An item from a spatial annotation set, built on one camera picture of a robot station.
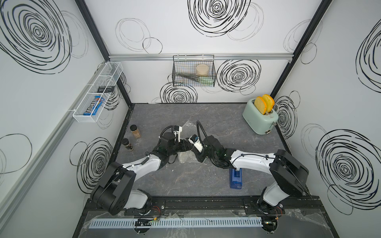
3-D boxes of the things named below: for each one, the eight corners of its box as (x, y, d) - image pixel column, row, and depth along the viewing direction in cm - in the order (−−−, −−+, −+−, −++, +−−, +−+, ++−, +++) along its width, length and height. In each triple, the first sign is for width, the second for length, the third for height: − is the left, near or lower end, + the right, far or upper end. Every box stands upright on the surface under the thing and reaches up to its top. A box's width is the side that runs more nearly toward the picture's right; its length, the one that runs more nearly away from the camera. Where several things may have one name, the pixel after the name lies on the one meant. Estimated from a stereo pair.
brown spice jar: (132, 139, 101) (128, 132, 94) (135, 132, 105) (131, 124, 98) (140, 139, 101) (136, 132, 94) (142, 132, 105) (138, 124, 98)
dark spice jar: (125, 150, 95) (120, 143, 88) (127, 145, 98) (122, 138, 91) (133, 150, 95) (128, 143, 88) (134, 145, 98) (130, 138, 91)
